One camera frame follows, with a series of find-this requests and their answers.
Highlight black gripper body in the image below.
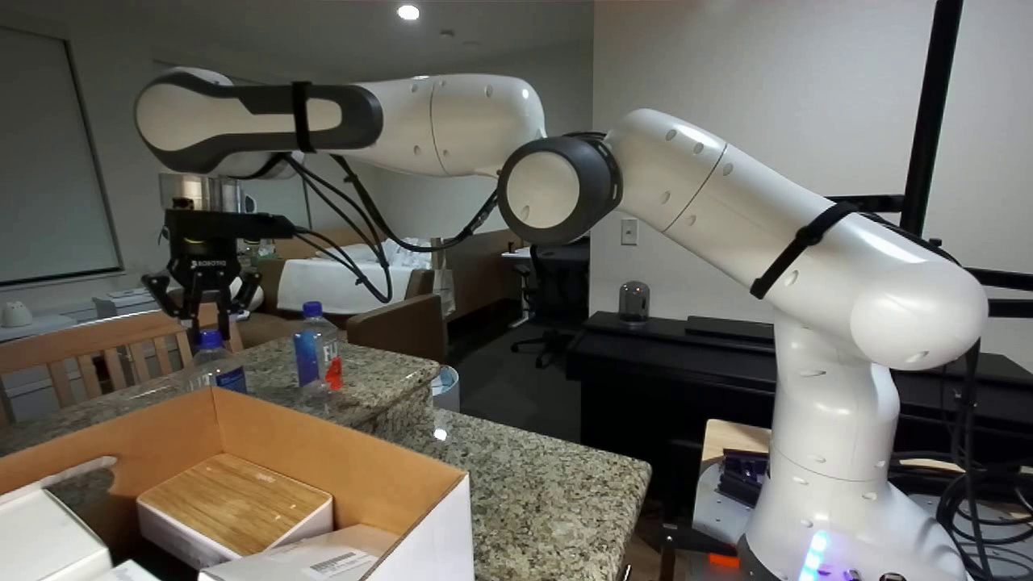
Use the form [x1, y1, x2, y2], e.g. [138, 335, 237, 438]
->
[173, 237, 245, 292]

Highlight clear bottle red blue label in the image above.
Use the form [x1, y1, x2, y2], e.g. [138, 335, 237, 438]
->
[291, 301, 349, 395]

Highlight wooden top white box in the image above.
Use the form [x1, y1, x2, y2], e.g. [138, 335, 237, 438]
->
[136, 449, 341, 570]

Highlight white cardboard box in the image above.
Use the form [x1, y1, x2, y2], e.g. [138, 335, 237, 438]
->
[0, 383, 477, 581]

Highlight plain white flat box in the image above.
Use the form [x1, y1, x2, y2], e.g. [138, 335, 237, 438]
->
[0, 454, 120, 581]

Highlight white bed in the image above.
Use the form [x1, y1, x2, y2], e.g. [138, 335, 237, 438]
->
[273, 238, 436, 315]

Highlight narrow wooden chair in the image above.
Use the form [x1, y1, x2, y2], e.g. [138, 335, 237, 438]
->
[0, 309, 200, 410]

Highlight white projection screen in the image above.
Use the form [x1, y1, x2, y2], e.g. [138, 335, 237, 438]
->
[0, 25, 127, 292]

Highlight clear glass cup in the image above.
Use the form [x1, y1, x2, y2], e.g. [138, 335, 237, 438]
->
[428, 361, 465, 419]

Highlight black office chair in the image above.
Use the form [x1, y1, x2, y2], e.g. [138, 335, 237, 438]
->
[507, 238, 596, 371]

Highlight glass jar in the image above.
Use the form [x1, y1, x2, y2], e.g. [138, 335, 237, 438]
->
[620, 279, 652, 325]

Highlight long black desk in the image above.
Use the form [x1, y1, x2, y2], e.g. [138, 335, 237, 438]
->
[567, 308, 1033, 524]

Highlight small light side table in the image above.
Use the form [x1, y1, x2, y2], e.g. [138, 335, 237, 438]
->
[689, 417, 781, 555]

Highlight small black device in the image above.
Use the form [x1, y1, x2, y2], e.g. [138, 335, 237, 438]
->
[716, 449, 776, 506]

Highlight black stand pole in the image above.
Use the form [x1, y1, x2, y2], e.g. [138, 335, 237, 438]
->
[826, 0, 1033, 319]

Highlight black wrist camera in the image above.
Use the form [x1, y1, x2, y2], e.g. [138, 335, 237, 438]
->
[162, 208, 301, 242]

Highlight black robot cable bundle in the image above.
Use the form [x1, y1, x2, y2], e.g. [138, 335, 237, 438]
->
[253, 150, 511, 308]

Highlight black floor cables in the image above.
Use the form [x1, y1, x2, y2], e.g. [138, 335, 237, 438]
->
[933, 342, 1033, 555]

